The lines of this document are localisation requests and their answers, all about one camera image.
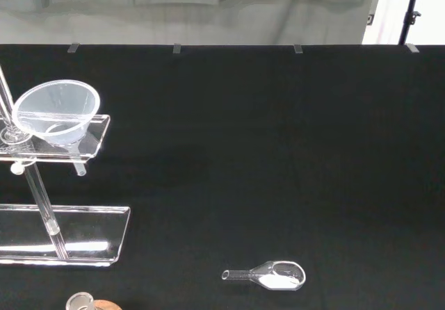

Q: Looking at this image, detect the glass weighing funnel with powder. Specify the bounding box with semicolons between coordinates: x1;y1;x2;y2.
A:
221;260;307;292

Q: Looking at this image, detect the clear acrylic funnel stand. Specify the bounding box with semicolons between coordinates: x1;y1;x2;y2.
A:
0;65;131;268

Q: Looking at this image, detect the black cloth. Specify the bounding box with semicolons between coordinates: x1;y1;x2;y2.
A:
0;43;445;310

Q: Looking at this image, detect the grey backdrop curtain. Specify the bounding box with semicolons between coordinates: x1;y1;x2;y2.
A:
0;0;384;46

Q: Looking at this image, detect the round-bottom glass flask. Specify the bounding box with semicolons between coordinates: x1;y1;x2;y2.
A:
65;291;94;310

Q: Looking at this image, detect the black tripod pole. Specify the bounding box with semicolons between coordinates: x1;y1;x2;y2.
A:
398;0;423;46

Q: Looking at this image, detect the cork ring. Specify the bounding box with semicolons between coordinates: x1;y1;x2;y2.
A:
90;299;122;310

